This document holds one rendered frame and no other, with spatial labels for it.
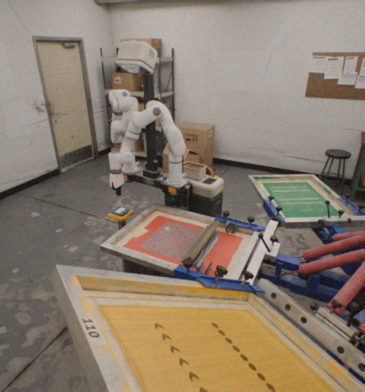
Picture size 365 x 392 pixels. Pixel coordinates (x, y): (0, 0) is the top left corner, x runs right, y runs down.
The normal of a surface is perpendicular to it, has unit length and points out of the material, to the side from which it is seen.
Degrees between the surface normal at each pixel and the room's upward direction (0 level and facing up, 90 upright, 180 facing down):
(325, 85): 90
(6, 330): 0
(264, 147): 90
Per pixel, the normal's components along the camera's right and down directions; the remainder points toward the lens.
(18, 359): 0.00, -0.90
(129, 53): -0.49, -0.07
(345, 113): -0.45, 0.40
